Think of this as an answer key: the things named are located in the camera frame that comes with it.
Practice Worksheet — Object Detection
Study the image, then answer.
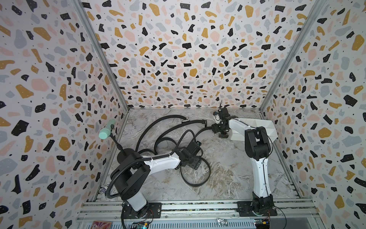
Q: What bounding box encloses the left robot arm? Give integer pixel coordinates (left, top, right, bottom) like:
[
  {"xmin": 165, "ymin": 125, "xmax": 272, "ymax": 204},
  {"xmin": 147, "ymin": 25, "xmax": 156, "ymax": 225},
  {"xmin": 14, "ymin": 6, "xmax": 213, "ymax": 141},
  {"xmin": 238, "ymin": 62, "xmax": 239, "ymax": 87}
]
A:
[{"xmin": 105, "ymin": 140, "xmax": 211, "ymax": 217}]

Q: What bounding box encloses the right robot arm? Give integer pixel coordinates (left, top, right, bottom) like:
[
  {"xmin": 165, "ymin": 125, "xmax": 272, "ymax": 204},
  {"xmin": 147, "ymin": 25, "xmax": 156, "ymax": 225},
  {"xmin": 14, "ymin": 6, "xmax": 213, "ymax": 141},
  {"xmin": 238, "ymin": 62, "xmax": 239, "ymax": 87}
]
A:
[{"xmin": 212, "ymin": 107, "xmax": 274, "ymax": 209}]

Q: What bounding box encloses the white divided storage box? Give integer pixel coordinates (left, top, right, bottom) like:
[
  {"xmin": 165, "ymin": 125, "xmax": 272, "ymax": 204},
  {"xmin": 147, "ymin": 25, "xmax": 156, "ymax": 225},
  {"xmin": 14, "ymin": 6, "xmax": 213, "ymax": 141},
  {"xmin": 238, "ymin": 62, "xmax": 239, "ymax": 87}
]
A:
[{"xmin": 229, "ymin": 118, "xmax": 278, "ymax": 142}]

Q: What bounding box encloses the long black belt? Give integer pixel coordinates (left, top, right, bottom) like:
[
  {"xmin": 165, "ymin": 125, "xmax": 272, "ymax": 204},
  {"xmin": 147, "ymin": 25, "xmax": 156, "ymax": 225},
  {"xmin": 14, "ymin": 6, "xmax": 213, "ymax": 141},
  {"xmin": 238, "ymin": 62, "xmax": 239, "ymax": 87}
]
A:
[
  {"xmin": 135, "ymin": 114, "xmax": 189, "ymax": 154},
  {"xmin": 153, "ymin": 119, "xmax": 208, "ymax": 155}
]

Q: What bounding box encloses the black microphone stand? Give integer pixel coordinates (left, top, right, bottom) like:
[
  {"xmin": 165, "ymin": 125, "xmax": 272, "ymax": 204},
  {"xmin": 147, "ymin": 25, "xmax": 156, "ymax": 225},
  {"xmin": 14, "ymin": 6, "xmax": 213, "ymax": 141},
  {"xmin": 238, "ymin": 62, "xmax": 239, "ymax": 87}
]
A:
[{"xmin": 110, "ymin": 132, "xmax": 137, "ymax": 167}]

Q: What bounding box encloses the crumpled foil wrapper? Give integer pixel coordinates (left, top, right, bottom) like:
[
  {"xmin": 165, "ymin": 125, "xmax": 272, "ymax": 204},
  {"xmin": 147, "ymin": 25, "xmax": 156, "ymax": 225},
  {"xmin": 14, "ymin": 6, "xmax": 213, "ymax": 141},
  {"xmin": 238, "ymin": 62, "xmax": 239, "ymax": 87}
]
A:
[{"xmin": 216, "ymin": 218, "xmax": 228, "ymax": 227}]

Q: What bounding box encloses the green foam microphone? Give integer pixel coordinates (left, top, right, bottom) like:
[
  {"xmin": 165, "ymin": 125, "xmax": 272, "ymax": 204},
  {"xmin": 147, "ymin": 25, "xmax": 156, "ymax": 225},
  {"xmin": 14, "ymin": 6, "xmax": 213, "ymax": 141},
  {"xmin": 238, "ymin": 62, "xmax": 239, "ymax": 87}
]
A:
[{"xmin": 99, "ymin": 119, "xmax": 116, "ymax": 140}]

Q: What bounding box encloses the pink printed card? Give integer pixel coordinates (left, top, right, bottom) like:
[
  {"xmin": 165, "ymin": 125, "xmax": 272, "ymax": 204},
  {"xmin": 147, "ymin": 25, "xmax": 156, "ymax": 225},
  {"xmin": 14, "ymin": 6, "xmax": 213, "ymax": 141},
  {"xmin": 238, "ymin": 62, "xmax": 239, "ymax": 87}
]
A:
[{"xmin": 90, "ymin": 220, "xmax": 112, "ymax": 229}]

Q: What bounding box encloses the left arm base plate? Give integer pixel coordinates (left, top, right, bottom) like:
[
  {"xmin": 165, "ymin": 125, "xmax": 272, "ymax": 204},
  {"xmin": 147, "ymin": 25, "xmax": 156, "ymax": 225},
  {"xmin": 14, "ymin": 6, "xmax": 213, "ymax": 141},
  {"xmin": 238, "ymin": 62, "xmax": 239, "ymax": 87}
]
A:
[{"xmin": 121, "ymin": 202, "xmax": 162, "ymax": 220}]

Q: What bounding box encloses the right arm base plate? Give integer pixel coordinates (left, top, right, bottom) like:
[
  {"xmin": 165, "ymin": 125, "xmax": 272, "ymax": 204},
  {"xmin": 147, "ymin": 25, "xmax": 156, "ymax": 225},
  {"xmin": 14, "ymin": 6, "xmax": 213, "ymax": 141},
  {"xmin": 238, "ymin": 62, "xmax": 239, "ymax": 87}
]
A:
[{"xmin": 236, "ymin": 196, "xmax": 277, "ymax": 217}]

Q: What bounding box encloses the black corrugated cable conduit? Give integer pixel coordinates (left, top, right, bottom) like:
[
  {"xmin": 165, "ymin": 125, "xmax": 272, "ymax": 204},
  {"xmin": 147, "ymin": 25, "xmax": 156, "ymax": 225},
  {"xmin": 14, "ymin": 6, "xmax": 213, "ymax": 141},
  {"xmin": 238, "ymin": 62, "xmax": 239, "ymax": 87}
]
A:
[{"xmin": 105, "ymin": 156, "xmax": 152, "ymax": 198}]

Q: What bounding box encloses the aluminium rail frame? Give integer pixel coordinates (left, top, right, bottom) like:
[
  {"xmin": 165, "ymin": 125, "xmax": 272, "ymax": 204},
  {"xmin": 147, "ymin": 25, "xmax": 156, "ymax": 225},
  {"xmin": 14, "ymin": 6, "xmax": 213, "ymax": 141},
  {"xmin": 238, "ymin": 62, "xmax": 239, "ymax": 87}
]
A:
[{"xmin": 75, "ymin": 198, "xmax": 325, "ymax": 229}]

